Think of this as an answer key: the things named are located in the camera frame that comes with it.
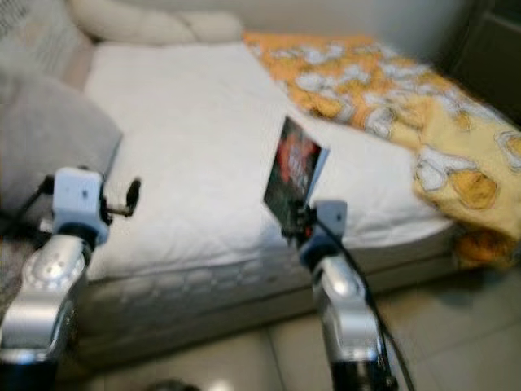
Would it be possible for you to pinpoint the dark red-print paperback book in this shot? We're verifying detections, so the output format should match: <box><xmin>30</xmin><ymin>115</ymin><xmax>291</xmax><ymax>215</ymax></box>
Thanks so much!
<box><xmin>262</xmin><ymin>116</ymin><xmax>331</xmax><ymax>229</ymax></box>

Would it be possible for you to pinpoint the grey pillow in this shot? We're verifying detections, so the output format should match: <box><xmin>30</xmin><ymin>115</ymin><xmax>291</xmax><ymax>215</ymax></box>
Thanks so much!
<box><xmin>0</xmin><ymin>69</ymin><xmax>123</xmax><ymax>237</ymax></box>

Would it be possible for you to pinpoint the orange yellow cartoon egg blanket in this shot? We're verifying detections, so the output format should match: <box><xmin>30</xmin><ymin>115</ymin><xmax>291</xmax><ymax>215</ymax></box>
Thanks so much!
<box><xmin>243</xmin><ymin>31</ymin><xmax>521</xmax><ymax>270</ymax></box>

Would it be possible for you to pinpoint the white quilted mattress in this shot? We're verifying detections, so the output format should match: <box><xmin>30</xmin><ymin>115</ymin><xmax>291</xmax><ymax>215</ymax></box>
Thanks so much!
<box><xmin>65</xmin><ymin>41</ymin><xmax>465</xmax><ymax>310</ymax></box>

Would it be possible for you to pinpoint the long beige bolster pillow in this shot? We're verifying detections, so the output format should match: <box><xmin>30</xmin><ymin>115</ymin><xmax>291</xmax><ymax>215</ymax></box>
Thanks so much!
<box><xmin>67</xmin><ymin>0</ymin><xmax>245</xmax><ymax>46</ymax></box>

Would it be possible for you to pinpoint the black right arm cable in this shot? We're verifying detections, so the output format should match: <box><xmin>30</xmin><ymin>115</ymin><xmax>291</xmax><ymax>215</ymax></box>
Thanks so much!
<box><xmin>317</xmin><ymin>216</ymin><xmax>416</xmax><ymax>391</ymax></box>

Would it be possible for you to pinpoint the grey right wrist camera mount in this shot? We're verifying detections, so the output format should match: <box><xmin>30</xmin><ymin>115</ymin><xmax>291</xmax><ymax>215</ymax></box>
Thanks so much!
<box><xmin>309</xmin><ymin>200</ymin><xmax>349</xmax><ymax>253</ymax></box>

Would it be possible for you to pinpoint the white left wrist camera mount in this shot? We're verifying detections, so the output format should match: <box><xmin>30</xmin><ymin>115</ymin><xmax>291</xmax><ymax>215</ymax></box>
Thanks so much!
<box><xmin>53</xmin><ymin>166</ymin><xmax>108</xmax><ymax>245</ymax></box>

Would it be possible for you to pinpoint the dark cabinet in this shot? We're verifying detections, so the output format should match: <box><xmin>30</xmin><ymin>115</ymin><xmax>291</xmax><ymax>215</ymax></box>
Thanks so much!
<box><xmin>440</xmin><ymin>0</ymin><xmax>521</xmax><ymax>127</ymax></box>

